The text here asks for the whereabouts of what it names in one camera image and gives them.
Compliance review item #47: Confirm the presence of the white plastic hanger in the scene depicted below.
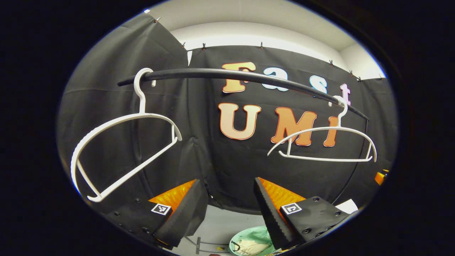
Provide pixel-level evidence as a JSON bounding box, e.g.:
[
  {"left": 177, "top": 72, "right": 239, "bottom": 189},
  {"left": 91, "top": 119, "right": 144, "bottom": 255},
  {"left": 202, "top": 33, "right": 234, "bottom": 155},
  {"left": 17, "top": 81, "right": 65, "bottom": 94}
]
[
  {"left": 267, "top": 95, "right": 377, "bottom": 163},
  {"left": 70, "top": 68, "right": 183, "bottom": 203}
]

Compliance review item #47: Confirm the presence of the black backdrop cloth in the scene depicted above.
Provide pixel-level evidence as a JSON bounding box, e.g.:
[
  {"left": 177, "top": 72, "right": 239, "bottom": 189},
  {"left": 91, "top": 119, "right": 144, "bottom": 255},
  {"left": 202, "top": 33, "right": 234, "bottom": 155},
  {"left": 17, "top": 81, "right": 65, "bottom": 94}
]
[{"left": 57, "top": 12, "right": 398, "bottom": 215}]

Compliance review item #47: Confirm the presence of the green laundry hamper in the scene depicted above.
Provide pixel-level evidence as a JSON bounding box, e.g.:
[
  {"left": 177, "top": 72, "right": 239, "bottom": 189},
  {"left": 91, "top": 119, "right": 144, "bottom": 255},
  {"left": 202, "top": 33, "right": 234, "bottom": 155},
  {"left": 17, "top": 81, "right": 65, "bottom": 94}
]
[{"left": 229, "top": 226, "right": 285, "bottom": 256}]

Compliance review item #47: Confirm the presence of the white panel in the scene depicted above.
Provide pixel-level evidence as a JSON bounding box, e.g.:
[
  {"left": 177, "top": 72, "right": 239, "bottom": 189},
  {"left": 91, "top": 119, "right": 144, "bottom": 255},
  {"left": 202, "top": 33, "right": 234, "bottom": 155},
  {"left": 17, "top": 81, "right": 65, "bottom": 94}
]
[{"left": 335, "top": 199, "right": 359, "bottom": 214}]

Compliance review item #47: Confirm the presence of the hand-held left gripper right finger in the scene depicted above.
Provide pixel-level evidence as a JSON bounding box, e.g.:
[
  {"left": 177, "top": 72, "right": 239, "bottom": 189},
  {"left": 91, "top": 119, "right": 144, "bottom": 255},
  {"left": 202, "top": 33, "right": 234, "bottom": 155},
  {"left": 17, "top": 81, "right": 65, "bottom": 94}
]
[{"left": 253, "top": 177, "right": 358, "bottom": 250}]

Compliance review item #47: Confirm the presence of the black clothes rack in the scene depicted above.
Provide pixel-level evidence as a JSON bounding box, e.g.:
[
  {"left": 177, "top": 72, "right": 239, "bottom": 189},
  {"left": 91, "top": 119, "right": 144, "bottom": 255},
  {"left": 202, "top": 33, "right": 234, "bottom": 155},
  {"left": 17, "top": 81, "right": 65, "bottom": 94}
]
[{"left": 117, "top": 68, "right": 370, "bottom": 255}]

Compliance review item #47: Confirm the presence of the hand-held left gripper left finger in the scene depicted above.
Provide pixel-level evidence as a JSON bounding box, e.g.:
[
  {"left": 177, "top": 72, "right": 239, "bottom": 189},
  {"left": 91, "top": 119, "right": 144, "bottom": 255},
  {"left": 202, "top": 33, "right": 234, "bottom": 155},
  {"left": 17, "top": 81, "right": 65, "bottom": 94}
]
[{"left": 107, "top": 179, "right": 209, "bottom": 249}]

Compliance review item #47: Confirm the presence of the cream button shirt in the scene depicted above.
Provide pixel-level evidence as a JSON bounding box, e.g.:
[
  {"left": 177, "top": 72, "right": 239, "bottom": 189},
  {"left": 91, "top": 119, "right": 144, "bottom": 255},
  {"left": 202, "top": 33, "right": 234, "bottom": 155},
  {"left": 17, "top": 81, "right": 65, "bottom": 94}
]
[{"left": 236, "top": 239, "right": 271, "bottom": 256}]

